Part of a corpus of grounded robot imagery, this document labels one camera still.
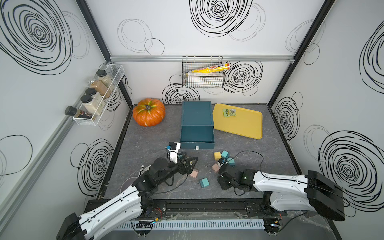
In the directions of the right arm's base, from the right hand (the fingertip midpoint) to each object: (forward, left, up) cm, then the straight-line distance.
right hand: (220, 181), depth 83 cm
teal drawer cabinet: (+25, +14, +16) cm, 33 cm away
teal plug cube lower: (-1, +9, +2) cm, 9 cm away
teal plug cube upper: (+15, -4, +2) cm, 16 cm away
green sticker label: (+51, -10, +1) cm, 52 cm away
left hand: (+5, +16, +19) cm, 26 cm away
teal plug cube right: (+11, -7, +2) cm, 13 cm away
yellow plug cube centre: (+15, +1, +1) cm, 15 cm away
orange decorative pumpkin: (+39, +46, +13) cm, 62 cm away
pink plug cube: (+3, +15, +2) cm, 15 cm away
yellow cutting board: (+44, -18, -1) cm, 48 cm away
